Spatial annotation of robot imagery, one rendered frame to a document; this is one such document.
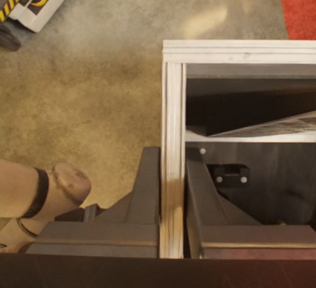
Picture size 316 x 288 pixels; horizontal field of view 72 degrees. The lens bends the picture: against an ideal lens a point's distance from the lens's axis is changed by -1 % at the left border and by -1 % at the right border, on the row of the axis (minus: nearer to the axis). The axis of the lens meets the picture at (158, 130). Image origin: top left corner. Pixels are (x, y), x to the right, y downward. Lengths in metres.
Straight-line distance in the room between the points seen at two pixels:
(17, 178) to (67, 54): 0.86
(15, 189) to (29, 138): 0.88
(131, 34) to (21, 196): 0.89
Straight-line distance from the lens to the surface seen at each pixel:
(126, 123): 1.08
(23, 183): 0.41
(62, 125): 1.18
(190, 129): 0.90
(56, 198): 0.43
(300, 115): 0.32
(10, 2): 0.99
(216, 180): 0.89
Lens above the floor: 1.06
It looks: 84 degrees down
